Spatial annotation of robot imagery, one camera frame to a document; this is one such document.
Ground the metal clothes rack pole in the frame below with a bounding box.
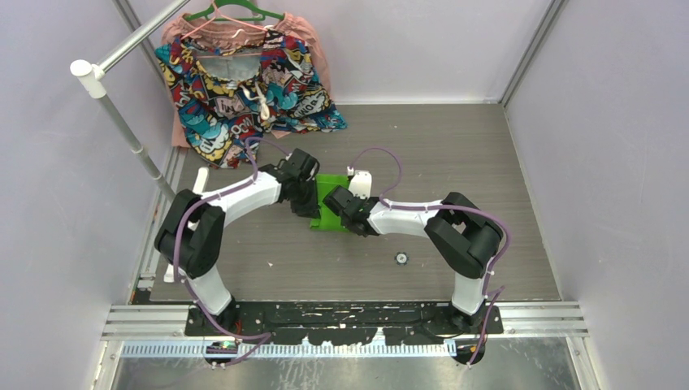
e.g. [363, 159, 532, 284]
[69, 0, 188, 202]

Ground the colorful patterned shirt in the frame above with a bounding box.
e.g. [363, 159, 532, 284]
[154, 14, 347, 168]

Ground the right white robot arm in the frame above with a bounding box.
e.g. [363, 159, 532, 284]
[323, 186, 510, 334]

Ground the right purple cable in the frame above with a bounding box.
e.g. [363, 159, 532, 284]
[353, 147, 509, 367]

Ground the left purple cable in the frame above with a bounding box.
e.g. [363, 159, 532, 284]
[167, 134, 287, 362]

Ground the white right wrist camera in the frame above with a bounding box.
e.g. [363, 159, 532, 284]
[347, 167, 373, 199]

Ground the green clothes hanger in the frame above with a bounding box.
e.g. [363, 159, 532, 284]
[183, 0, 287, 23]

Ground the purple cable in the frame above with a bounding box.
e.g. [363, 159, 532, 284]
[353, 147, 509, 367]
[167, 134, 287, 362]

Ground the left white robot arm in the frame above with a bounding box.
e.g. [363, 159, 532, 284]
[154, 149, 320, 336]

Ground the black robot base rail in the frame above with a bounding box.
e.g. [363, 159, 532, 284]
[218, 301, 504, 346]

